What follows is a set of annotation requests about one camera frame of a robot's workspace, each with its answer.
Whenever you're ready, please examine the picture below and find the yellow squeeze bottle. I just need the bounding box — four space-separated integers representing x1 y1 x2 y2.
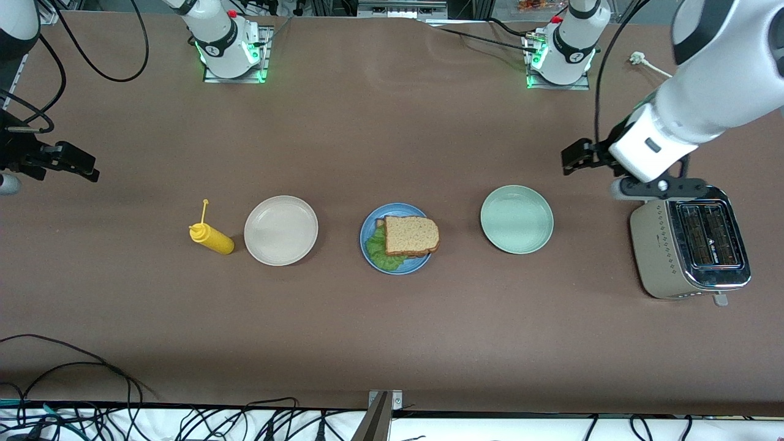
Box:
189 199 235 255

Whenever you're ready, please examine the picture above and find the green lettuce leaf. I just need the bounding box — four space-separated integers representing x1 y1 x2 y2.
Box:
366 225 408 271

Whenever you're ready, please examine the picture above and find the light green plate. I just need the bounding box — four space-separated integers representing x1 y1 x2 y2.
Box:
480 185 554 255

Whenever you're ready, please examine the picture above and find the blue plate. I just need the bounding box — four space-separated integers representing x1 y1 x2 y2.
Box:
360 203 433 275

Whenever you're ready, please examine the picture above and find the beige plate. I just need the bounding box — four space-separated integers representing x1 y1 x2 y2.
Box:
244 195 319 266

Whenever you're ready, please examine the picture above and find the beige chrome-top toaster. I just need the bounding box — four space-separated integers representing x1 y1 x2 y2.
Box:
630 185 753 307

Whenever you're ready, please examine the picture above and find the grey metal box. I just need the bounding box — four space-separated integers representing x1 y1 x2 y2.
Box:
357 0 449 20

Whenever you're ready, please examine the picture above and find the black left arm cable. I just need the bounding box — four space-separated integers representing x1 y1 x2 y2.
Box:
594 0 651 148

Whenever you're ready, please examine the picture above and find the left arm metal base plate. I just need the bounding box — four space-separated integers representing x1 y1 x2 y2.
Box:
524 31 592 91

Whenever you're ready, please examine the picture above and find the aluminium side rail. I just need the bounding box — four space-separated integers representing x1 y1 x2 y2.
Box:
3 54 30 111

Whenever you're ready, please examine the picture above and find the white toaster power cord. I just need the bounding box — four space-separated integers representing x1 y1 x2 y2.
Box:
629 51 674 79

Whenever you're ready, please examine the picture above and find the black cable behind table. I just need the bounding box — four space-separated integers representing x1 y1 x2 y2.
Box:
426 17 540 55

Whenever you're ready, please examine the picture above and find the long black floor cable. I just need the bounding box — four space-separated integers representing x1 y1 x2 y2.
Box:
0 334 157 405

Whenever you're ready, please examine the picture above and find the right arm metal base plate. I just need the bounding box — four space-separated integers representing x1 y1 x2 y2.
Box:
203 24 272 84

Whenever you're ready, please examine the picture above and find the looped black floor cable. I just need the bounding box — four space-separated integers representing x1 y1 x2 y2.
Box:
17 361 145 406

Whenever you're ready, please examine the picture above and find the aluminium camera post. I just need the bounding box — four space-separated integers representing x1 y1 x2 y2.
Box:
350 390 404 441

